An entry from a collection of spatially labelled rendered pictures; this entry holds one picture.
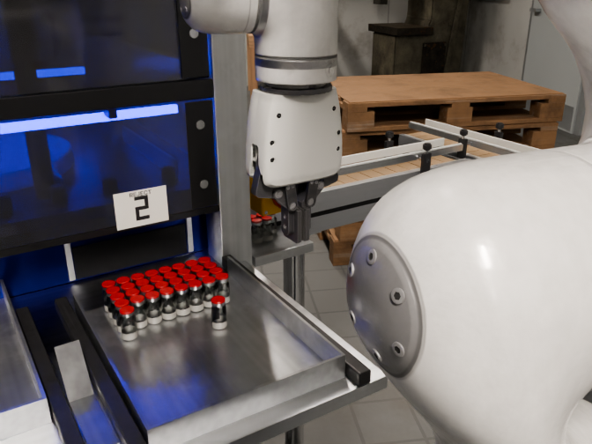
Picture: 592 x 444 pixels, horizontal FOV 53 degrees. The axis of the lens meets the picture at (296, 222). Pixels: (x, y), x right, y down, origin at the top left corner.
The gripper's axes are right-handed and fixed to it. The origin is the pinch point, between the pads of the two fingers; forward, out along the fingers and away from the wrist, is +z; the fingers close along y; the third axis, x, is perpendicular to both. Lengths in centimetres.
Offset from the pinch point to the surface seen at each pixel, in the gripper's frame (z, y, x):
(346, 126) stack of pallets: 38, -130, -164
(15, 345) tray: 22.0, 29.0, -27.6
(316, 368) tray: 19.2, -1.6, 2.4
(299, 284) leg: 40, -32, -50
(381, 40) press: 46, -445, -520
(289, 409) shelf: 22.3, 3.3, 3.7
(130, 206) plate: 7.6, 8.8, -34.8
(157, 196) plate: 6.7, 4.4, -34.8
